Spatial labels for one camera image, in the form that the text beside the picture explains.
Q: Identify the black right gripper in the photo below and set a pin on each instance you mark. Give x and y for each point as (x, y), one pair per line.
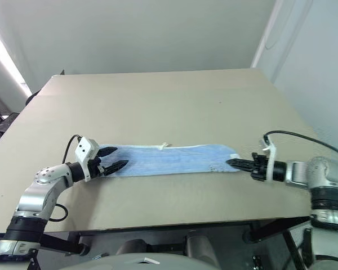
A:
(259, 168)

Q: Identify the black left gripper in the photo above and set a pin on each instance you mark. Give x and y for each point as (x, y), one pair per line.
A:
(95, 168)

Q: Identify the light blue towel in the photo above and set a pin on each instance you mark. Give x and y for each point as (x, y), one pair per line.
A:
(171, 163)

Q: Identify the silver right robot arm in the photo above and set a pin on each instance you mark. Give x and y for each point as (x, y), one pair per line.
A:
(324, 171)

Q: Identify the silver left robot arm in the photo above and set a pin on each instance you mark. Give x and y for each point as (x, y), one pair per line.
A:
(42, 194)

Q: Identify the black chair part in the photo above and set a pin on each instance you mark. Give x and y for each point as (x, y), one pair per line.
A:
(33, 97)

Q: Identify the grey robot torso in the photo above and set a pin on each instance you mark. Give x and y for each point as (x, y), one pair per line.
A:
(146, 263)

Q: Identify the black equipment beside table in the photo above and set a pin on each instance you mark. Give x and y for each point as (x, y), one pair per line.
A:
(1, 126)

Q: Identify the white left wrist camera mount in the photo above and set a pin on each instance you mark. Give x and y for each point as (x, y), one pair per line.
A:
(84, 149)

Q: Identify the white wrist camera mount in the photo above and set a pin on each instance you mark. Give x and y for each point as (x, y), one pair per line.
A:
(84, 149)
(271, 166)

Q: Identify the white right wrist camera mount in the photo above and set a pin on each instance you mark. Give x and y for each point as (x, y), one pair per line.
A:
(271, 166)

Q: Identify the black table frame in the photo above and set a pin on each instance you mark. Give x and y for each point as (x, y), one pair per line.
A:
(270, 229)

